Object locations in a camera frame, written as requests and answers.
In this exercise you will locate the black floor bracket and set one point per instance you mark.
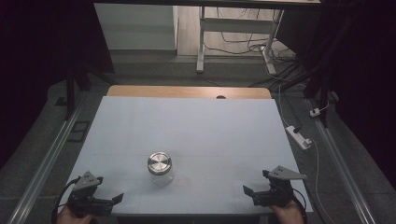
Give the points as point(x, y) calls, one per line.
point(79, 131)

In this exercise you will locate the silver metal jar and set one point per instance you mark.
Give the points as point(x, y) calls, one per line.
point(159, 162)

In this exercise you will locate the white metal desk frame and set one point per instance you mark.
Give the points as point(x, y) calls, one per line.
point(233, 25)

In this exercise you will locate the small white adapter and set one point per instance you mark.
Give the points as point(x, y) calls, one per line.
point(314, 112)

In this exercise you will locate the clear glass jar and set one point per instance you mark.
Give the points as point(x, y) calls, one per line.
point(164, 180)

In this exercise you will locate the white cabinet panel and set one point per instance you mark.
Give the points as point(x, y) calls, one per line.
point(137, 28)

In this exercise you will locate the black metal stand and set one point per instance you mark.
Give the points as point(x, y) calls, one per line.
point(322, 90)
point(71, 90)

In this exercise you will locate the white power strip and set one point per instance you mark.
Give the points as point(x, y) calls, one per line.
point(301, 140)

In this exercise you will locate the white table cover sheet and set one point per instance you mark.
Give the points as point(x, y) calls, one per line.
point(202, 130)

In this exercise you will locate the wooden table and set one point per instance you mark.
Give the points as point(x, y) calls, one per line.
point(174, 91)

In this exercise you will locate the person's right hand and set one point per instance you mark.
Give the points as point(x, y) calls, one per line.
point(288, 215)

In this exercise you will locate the metal floor rail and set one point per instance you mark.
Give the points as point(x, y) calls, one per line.
point(342, 165)
point(46, 165)

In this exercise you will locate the black curtain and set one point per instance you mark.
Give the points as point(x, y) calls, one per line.
point(364, 62)
point(37, 56)

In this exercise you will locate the person's left hand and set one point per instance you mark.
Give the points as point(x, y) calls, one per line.
point(70, 218)

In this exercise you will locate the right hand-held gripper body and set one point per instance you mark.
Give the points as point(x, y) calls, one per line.
point(275, 196)

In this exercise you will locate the black plug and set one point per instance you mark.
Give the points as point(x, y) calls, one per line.
point(297, 129)

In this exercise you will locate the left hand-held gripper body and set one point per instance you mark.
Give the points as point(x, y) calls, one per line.
point(88, 203)

